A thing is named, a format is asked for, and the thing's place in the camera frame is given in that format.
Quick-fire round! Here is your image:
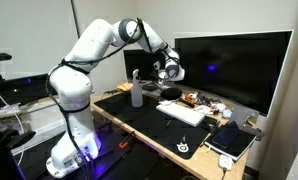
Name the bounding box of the white charger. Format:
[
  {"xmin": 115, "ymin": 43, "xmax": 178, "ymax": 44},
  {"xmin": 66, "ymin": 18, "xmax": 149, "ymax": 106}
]
[{"xmin": 218, "ymin": 154, "xmax": 234, "ymax": 172}]

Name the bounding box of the black desk mat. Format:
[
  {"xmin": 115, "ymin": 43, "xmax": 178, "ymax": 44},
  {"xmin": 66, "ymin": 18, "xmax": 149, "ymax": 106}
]
[{"xmin": 93, "ymin": 93, "xmax": 211, "ymax": 160}]

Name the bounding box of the white paper stack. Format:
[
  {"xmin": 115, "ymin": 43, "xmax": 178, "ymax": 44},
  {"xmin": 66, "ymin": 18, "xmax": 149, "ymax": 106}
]
[{"xmin": 140, "ymin": 81, "xmax": 172, "ymax": 98}]

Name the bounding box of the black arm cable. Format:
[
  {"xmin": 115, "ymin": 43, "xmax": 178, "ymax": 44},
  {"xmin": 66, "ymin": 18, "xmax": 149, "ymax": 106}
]
[{"xmin": 43, "ymin": 17, "xmax": 182, "ymax": 180}]

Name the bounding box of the small black computer monitor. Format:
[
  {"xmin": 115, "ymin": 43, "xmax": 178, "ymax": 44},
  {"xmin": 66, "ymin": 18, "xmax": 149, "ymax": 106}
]
[{"xmin": 123, "ymin": 48, "xmax": 176, "ymax": 83}]

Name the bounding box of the grey metal stand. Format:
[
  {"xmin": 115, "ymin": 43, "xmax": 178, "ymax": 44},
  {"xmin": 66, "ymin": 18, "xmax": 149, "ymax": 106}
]
[{"xmin": 229, "ymin": 104, "xmax": 265, "ymax": 141}]

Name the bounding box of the white printed packet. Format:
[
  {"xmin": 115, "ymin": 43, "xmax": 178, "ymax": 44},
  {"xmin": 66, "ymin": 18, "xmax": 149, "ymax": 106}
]
[{"xmin": 194, "ymin": 104, "xmax": 213, "ymax": 116}]

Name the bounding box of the black notebook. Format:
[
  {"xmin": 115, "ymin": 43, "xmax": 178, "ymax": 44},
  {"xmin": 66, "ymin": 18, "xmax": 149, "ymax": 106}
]
[{"xmin": 203, "ymin": 124, "xmax": 257, "ymax": 162}]

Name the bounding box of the small orange gadget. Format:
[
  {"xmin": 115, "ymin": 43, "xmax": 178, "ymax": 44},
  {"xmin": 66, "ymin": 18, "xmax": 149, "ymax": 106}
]
[{"xmin": 183, "ymin": 93, "xmax": 199, "ymax": 104}]

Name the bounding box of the wide black computer monitor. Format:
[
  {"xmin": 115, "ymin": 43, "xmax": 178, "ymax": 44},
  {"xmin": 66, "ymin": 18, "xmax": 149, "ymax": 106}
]
[{"xmin": 173, "ymin": 30, "xmax": 294, "ymax": 117}]

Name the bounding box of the orange handled clamp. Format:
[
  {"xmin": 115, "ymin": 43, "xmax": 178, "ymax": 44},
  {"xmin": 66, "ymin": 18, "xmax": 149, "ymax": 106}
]
[{"xmin": 118, "ymin": 130, "xmax": 136, "ymax": 150}]

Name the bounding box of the white crumpled tissue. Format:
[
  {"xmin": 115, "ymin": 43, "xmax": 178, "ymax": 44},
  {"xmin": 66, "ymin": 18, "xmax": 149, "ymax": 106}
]
[{"xmin": 212, "ymin": 102, "xmax": 227, "ymax": 113}]

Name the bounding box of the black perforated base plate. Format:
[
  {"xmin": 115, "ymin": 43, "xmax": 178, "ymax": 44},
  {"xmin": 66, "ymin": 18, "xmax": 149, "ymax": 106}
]
[{"xmin": 18, "ymin": 113, "xmax": 163, "ymax": 180}]

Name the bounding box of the white keyboard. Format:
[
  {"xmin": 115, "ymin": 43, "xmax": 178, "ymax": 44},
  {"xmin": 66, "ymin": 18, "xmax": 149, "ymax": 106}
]
[{"xmin": 155, "ymin": 100, "xmax": 206, "ymax": 128}]

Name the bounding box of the black computer mouse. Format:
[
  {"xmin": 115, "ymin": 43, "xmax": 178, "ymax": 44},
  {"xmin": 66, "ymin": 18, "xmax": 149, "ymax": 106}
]
[{"xmin": 202, "ymin": 117, "xmax": 219, "ymax": 133}]

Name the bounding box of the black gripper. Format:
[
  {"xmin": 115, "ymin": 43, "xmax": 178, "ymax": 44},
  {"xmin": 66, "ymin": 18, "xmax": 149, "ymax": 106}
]
[{"xmin": 156, "ymin": 63, "xmax": 171, "ymax": 84}]

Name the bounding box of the white spray bottle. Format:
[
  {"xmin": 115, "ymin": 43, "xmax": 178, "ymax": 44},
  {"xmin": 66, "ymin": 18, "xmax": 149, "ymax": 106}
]
[{"xmin": 130, "ymin": 68, "xmax": 144, "ymax": 108}]

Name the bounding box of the dark smartphone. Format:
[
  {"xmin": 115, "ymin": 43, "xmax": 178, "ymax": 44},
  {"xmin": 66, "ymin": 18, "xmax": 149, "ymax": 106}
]
[{"xmin": 211, "ymin": 120, "xmax": 241, "ymax": 149}]

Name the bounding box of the black glossy panel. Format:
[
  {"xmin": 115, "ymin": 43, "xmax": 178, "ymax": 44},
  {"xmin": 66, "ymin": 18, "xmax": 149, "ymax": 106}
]
[{"xmin": 0, "ymin": 73, "xmax": 57, "ymax": 113}]

